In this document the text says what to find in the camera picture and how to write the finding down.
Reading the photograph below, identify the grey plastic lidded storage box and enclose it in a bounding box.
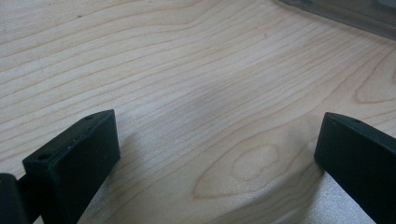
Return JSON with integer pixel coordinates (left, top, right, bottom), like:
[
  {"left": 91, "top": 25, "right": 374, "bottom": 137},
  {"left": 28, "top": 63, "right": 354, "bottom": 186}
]
[{"left": 275, "top": 0, "right": 396, "bottom": 42}]

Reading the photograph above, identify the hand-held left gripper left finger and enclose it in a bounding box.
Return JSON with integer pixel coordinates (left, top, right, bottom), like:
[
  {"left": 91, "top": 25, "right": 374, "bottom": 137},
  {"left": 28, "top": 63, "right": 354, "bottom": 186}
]
[{"left": 21, "top": 108, "right": 121, "bottom": 224}]

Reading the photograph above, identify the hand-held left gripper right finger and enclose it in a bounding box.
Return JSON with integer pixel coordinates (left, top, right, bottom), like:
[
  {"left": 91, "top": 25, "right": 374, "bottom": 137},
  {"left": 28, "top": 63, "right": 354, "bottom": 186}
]
[{"left": 313, "top": 111, "right": 396, "bottom": 224}]

